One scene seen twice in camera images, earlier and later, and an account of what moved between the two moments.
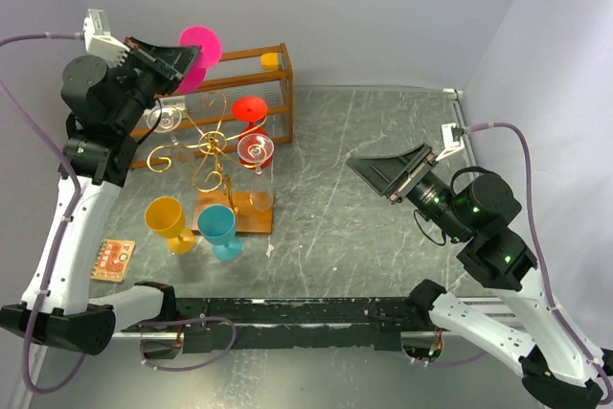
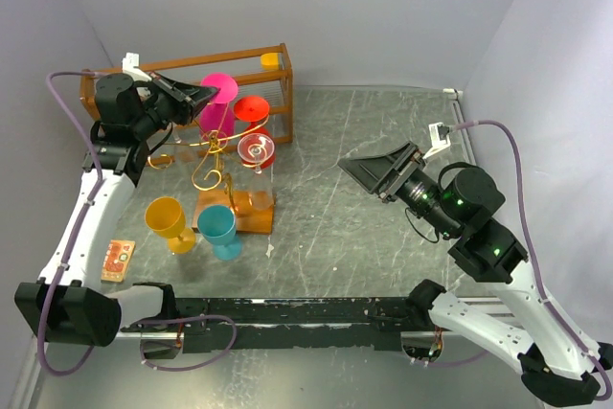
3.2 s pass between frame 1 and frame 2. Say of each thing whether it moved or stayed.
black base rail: stayed
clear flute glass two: stayed
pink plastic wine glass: moved
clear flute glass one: stayed
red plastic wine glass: stayed
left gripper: moved
